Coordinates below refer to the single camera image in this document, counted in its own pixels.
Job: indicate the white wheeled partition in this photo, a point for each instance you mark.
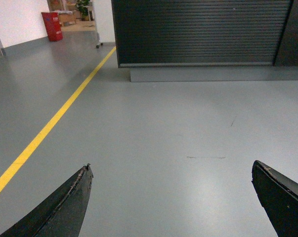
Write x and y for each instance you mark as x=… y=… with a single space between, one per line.
x=104 y=25

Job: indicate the green potted plant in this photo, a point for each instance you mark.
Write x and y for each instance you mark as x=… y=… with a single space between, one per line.
x=82 y=6

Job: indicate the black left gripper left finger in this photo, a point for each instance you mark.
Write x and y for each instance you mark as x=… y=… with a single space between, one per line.
x=61 y=214

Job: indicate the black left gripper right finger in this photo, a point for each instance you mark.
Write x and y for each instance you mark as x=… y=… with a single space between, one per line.
x=278 y=195

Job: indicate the cardboard boxes pile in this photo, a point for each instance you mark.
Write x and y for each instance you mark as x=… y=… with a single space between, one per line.
x=66 y=9

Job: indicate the black checkout counter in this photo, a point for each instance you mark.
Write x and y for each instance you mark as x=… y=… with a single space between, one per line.
x=207 y=40

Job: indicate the red box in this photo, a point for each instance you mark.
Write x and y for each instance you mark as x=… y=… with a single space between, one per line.
x=52 y=26

